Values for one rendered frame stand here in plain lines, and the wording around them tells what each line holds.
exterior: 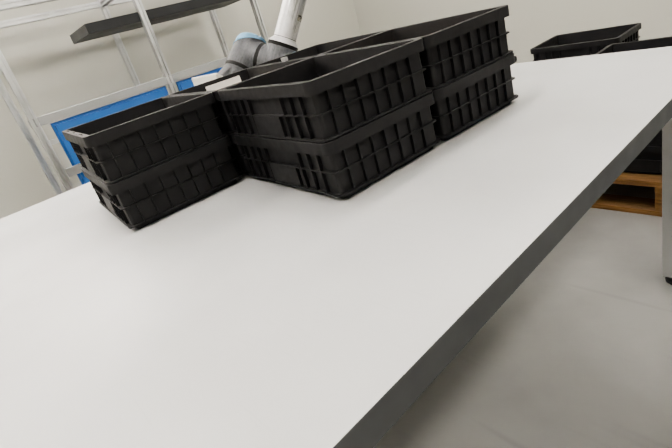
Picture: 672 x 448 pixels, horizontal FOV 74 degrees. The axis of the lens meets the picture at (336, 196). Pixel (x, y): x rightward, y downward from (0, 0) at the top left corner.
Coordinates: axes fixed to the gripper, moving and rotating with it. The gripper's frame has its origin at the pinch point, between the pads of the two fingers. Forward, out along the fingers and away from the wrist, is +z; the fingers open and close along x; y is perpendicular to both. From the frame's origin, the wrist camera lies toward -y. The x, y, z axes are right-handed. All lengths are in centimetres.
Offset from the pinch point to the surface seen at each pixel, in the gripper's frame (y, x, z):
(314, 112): -4, 62, 26
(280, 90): 2, 58, 22
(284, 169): 8, 50, 39
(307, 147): 0, 60, 33
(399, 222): -14, 76, 44
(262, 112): 9, 48, 26
